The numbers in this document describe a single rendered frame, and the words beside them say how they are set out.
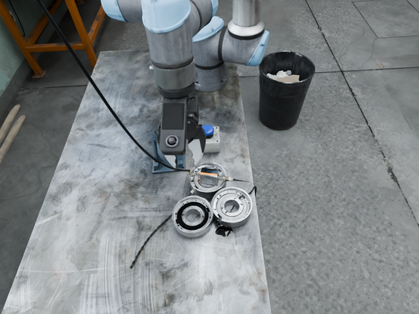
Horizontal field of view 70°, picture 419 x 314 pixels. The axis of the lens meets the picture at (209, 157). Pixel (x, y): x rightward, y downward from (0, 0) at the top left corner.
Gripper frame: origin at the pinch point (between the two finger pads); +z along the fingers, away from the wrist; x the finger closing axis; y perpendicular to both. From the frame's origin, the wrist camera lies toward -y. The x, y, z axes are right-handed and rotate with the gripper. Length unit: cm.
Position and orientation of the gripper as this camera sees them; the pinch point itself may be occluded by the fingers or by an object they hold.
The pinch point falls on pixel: (185, 165)
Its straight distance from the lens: 68.4
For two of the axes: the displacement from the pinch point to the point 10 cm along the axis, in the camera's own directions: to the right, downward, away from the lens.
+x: -10.0, 0.3, 0.3
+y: 0.0, -6.8, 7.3
